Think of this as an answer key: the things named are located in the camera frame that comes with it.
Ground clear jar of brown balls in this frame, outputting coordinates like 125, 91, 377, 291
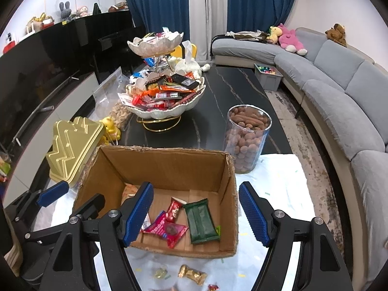
224, 105, 272, 174

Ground black curved television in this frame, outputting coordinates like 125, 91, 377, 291
0, 21, 97, 155

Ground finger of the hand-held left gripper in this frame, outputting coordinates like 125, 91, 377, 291
6, 181, 70, 219
71, 194, 105, 220

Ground white plush toy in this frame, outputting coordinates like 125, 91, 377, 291
168, 57, 211, 73

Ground yellow plush toy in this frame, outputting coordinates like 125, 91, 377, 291
267, 26, 281, 43

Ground brown white cloth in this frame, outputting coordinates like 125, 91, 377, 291
226, 30, 270, 40

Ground small pile of snack packets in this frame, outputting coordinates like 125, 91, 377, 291
142, 27, 175, 41

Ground colourful snack bags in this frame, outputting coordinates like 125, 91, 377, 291
0, 152, 13, 182

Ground small red snack packet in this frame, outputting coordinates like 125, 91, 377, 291
165, 197, 186, 222

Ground green snack bar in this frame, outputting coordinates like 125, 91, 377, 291
183, 198, 221, 245

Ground white security camera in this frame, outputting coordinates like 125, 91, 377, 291
4, 32, 17, 53

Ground yellow tissue box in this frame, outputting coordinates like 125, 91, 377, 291
170, 40, 198, 59

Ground pink red snack packet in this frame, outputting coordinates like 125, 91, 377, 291
141, 211, 189, 248

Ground gold white shelf ornament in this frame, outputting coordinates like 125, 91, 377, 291
27, 12, 55, 32

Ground yellow bear figurine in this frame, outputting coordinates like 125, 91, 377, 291
98, 116, 122, 144

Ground gold tree-shaped lid jar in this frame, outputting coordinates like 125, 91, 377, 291
45, 117, 106, 188

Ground brown cardboard box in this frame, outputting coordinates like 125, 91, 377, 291
72, 145, 238, 258

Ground brown plush toy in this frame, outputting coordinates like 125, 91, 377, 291
325, 24, 347, 47

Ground clear bag of peanuts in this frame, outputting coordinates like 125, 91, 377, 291
92, 67, 132, 131

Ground large pile of snack packets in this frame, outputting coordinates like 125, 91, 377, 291
120, 70, 203, 111

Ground white sheer curtain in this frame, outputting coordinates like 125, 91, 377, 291
188, 0, 229, 64

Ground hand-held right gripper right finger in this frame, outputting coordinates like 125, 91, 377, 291
239, 181, 354, 291

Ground grey storage bin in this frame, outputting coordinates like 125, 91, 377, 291
254, 63, 284, 91

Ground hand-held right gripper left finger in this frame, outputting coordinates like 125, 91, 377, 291
39, 182, 154, 291

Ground pink plush toy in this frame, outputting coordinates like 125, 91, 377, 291
278, 24, 308, 56

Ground patterned rug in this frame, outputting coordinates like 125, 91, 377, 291
267, 89, 344, 255

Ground black piano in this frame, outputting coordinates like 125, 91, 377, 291
71, 10, 144, 76

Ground white television cabinet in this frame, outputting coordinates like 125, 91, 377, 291
0, 71, 99, 201

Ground orange snack packet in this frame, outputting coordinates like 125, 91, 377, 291
121, 184, 140, 207

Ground blue curtain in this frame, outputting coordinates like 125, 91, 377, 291
227, 0, 302, 35
118, 0, 191, 41

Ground grey rabbit plush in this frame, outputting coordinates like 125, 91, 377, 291
58, 1, 72, 19

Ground grey curved sofa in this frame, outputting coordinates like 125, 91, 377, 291
211, 27, 388, 282

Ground two-tier white bowl stand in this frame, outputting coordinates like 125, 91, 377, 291
118, 30, 206, 132

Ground light blue tablecloth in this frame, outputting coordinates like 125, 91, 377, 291
30, 153, 316, 291

